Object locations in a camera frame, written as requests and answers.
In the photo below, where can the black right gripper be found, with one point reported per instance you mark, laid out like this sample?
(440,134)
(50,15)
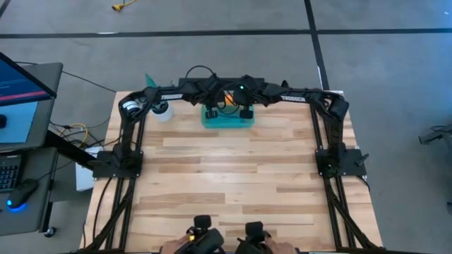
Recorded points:
(247,91)

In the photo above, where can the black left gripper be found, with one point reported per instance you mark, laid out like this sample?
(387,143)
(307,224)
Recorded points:
(210,90)

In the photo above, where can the orange microfiber towel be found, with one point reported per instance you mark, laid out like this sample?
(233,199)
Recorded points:
(229,99)

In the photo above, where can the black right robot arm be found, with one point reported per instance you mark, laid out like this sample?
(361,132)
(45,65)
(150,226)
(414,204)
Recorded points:
(318,100)

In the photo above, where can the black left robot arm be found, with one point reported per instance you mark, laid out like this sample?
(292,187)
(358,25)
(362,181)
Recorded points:
(141,100)

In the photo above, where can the teal translucent plastic basket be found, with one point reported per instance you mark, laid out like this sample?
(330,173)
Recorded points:
(227,122)

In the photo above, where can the black floor vent grille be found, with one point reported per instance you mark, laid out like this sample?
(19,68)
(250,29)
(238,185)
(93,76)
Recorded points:
(184,82)

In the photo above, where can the white plant pot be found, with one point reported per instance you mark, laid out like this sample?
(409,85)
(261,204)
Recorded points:
(165,114)

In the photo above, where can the person's hand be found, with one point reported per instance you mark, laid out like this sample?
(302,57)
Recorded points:
(282,247)
(173,246)

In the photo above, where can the white box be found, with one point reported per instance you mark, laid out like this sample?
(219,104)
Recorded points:
(83,180)

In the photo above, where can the grey display with blue screen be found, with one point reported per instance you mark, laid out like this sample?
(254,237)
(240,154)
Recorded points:
(46,106)

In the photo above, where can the black framed computer monitor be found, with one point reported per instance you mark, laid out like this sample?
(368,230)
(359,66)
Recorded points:
(21,84)

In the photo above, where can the dark tripod base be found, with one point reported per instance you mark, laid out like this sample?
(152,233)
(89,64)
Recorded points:
(438,135)

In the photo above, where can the black caster wheel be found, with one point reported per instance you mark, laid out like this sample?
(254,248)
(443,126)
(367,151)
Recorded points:
(50,231)

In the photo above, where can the black computer mouse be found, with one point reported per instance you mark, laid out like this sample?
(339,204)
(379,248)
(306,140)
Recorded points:
(21,194)

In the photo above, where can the grey side desk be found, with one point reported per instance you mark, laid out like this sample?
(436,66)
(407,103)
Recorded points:
(31,218)

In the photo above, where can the black backlit keyboard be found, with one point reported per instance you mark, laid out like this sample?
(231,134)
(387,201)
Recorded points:
(8,174)

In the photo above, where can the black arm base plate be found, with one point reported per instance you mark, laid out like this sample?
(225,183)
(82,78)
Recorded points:
(106,169)
(353,166)

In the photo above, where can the black aluminium table frame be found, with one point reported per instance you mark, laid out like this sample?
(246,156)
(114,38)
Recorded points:
(328,211)

